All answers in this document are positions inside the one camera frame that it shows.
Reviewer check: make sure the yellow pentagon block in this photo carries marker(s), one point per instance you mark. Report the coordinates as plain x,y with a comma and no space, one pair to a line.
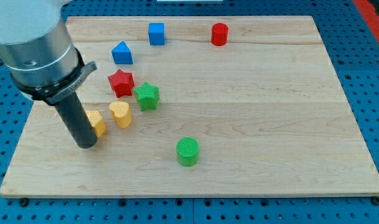
97,122

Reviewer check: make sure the yellow heart block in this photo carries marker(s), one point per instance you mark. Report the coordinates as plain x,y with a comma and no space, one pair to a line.
121,113

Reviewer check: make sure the green star block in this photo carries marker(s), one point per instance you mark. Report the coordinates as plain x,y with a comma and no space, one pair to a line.
147,96

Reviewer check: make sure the red star block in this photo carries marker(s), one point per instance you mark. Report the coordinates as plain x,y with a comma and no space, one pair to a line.
121,83

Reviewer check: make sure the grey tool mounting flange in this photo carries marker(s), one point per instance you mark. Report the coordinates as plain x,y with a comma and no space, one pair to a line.
53,94

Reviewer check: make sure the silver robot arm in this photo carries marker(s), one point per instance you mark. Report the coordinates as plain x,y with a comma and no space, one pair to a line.
44,63

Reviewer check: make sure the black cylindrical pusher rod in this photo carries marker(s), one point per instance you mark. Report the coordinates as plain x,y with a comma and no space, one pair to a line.
74,117

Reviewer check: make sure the blue triangle block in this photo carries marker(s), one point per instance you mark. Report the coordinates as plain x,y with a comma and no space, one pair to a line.
122,54

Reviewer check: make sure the green cylinder block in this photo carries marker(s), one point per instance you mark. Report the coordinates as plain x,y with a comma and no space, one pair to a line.
187,151

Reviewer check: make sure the wooden board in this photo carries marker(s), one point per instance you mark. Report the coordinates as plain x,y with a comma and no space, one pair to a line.
267,109

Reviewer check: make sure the blue cube block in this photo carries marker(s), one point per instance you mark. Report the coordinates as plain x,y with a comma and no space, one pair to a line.
156,34

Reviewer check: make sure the red cylinder block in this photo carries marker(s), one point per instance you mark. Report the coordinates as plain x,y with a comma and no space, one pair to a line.
219,34

